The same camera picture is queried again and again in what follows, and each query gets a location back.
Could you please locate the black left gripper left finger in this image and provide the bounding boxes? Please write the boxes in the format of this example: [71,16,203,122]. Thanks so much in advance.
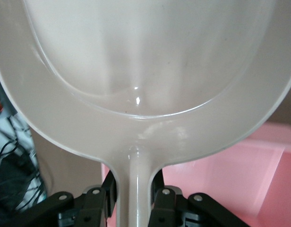
[15,170,118,227]

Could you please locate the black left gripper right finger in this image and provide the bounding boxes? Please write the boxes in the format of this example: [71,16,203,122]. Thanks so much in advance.
[147,170,245,227]

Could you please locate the beige plastic dustpan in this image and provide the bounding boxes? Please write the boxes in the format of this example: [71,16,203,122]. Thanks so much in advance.
[0,0,291,227]

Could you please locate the pink plastic bin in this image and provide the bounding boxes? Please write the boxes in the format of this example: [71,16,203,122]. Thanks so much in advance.
[100,122,291,227]

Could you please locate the brown table mat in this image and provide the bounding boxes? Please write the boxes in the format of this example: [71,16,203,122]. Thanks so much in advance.
[29,127,113,206]

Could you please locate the black cable bundle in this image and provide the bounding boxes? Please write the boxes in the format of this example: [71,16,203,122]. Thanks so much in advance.
[0,78,51,213]

